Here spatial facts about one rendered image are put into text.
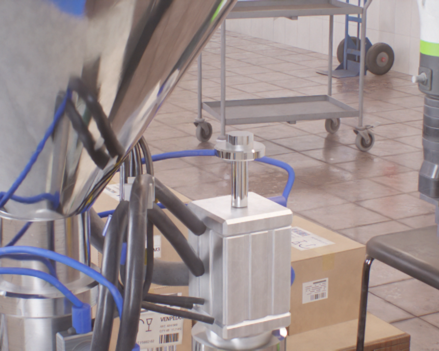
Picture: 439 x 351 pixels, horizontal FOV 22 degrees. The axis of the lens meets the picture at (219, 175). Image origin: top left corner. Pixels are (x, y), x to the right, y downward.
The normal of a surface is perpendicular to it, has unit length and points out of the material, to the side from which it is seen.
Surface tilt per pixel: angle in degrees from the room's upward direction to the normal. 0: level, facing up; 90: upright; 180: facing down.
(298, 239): 0
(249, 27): 90
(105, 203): 0
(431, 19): 99
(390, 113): 0
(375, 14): 90
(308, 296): 90
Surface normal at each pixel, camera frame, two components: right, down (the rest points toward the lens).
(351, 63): -0.87, 0.13
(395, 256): -0.72, -0.46
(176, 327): 0.50, 0.22
